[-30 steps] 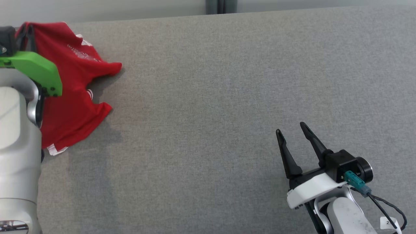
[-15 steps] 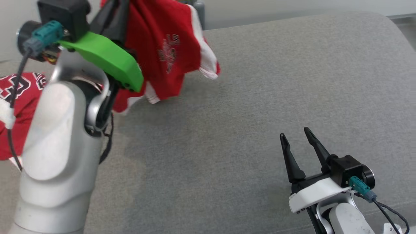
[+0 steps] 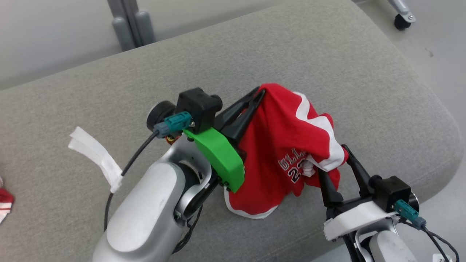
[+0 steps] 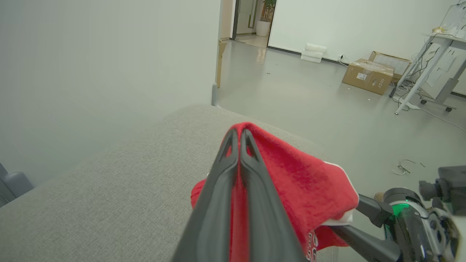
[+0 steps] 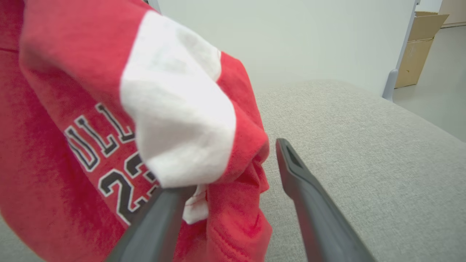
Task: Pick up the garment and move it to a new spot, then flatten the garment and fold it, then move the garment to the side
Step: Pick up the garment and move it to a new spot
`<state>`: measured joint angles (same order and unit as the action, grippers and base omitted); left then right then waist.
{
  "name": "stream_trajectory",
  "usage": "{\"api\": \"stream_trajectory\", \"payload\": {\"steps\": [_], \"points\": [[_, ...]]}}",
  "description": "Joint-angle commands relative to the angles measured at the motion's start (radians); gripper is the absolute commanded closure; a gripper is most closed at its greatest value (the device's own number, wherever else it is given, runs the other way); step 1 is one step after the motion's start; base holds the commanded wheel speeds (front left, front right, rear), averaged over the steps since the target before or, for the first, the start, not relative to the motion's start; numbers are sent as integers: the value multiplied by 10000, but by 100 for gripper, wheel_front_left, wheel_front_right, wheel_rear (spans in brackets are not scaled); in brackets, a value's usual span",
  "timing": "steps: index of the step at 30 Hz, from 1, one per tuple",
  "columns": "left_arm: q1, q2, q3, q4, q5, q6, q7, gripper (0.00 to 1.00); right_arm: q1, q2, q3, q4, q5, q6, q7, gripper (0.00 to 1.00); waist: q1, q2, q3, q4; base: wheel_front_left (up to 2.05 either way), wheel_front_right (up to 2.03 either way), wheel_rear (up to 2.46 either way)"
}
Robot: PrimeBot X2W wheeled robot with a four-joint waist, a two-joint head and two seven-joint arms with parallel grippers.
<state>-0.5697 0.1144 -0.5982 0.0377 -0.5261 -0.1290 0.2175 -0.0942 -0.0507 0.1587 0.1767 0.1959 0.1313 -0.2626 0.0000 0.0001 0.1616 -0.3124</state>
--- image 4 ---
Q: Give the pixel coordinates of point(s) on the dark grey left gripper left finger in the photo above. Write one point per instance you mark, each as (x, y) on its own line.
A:
(214, 203)

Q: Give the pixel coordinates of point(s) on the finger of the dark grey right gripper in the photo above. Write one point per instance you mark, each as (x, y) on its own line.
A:
(375, 213)
(367, 245)

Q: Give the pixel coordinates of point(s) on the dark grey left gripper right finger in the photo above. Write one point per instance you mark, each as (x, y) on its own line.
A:
(262, 211)

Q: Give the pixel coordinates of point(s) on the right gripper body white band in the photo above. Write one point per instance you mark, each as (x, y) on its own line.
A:
(426, 236)

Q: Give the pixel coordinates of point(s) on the red shorts white hem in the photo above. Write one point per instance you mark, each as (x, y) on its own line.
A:
(298, 182)

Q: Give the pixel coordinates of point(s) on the cardboard box with white label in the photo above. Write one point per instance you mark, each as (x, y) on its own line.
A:
(367, 78)

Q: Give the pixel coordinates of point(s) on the open cardboard box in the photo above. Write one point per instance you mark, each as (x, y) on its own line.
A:
(391, 60)

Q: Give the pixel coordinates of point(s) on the white rolling panel stand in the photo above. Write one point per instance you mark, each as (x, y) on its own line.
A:
(442, 71)

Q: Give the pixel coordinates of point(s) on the potted plant in white pot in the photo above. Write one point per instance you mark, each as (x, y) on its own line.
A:
(263, 28)

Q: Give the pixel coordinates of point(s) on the white metal leg table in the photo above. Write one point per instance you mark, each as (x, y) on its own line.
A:
(447, 39)

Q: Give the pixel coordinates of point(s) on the yellowish small table item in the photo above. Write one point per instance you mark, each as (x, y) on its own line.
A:
(438, 30)

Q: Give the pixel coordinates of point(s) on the white panel on table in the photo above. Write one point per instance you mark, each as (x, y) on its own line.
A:
(455, 18)

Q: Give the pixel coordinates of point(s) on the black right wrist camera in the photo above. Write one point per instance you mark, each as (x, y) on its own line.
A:
(453, 185)

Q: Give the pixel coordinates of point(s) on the grey partition end post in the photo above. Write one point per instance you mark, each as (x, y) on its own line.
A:
(214, 95)

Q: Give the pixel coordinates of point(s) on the grey partition joint post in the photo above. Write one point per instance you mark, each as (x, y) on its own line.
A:
(18, 183)

